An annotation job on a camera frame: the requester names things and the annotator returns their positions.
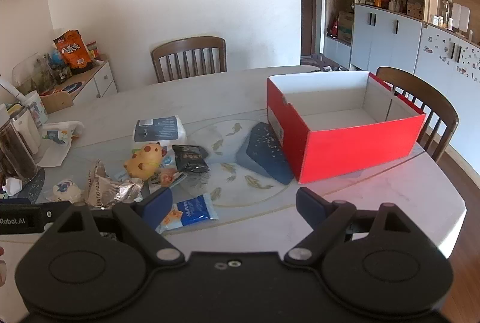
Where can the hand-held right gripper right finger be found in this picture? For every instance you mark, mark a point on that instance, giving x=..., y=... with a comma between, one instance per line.
x=311, y=206

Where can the small colourful boxes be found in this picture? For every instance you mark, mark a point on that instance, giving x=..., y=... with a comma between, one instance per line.
x=93, y=51

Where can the printed white cup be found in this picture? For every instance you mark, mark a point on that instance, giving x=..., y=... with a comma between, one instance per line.
x=37, y=109

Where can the white tissue pack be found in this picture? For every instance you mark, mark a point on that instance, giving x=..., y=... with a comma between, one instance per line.
x=157, y=129

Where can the dark round mat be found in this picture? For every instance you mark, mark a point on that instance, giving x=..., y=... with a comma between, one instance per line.
x=33, y=184

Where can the orange snack bag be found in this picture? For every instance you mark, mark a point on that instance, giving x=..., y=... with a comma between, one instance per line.
x=75, y=51

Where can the white marble desktop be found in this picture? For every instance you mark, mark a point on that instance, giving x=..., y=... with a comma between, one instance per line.
x=243, y=98

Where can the white storage cabinet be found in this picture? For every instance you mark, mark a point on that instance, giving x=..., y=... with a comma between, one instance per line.
x=378, y=41

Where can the clear bag with plants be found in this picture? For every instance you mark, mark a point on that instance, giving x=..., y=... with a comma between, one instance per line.
x=37, y=71

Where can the brown cardboard box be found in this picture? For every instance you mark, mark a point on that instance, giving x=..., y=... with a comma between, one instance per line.
x=345, y=26

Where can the red toy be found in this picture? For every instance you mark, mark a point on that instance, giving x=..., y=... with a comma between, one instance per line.
x=332, y=28

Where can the white packet with orange picture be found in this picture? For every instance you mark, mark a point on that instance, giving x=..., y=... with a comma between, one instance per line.
x=167, y=177

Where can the white and yellow kettle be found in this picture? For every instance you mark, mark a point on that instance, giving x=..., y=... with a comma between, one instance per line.
x=28, y=128

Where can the white printed paper towel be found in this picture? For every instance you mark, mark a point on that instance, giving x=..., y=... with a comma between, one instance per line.
x=56, y=150

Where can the crumpled white paper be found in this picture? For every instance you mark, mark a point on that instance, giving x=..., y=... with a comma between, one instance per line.
x=11, y=186

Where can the blue and white snack packet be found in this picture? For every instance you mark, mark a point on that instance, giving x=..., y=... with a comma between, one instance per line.
x=193, y=212

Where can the black snack packet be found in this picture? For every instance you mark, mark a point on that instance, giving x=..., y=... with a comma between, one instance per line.
x=191, y=158

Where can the small dark oval mat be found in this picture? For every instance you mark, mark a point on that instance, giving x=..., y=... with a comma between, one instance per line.
x=71, y=87

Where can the silver foil packet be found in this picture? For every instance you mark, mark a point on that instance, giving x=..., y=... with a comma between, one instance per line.
x=108, y=188

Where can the yellow spotted plush toy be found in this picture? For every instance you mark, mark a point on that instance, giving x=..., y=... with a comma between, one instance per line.
x=144, y=159

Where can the brown wooden chair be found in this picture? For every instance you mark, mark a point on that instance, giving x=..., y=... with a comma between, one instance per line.
x=187, y=43
x=431, y=98

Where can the red cardboard box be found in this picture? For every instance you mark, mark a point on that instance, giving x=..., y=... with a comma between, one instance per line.
x=356, y=154

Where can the white side cabinet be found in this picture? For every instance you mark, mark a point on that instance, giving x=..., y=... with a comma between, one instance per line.
x=101, y=83

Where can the glass jar with dark contents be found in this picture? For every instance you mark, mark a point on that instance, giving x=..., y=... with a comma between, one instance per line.
x=17, y=154

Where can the person's left hand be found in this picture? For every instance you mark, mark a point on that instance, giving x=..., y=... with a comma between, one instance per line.
x=2, y=270

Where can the white paper roll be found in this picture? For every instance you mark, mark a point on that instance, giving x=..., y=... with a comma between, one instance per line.
x=9, y=88

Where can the wooden desk organiser box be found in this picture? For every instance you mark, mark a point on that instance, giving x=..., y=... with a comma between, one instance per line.
x=56, y=103

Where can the yellow bread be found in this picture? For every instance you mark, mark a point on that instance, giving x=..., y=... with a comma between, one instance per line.
x=65, y=189

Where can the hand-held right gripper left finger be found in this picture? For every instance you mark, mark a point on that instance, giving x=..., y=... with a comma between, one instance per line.
x=157, y=203

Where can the orange bottle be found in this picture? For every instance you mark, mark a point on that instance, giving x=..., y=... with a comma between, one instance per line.
x=380, y=0

